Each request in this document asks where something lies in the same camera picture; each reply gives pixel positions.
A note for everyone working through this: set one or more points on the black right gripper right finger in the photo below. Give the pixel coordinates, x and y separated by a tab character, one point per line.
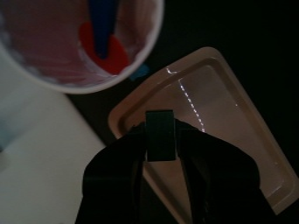
221	180

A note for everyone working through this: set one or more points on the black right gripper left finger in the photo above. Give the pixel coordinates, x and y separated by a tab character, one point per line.
112	180

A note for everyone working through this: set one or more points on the white cutting board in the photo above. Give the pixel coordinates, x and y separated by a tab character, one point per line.
42	163

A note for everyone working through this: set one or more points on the blue tape piece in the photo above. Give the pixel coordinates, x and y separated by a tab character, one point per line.
137	73

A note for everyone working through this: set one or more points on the red toy utensil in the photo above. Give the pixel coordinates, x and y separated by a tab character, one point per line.
114	58

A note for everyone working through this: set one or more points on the red cup white rim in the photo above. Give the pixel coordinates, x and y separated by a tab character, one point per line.
50	46

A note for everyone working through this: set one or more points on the blue toy utensil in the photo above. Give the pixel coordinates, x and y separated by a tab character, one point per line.
101	26

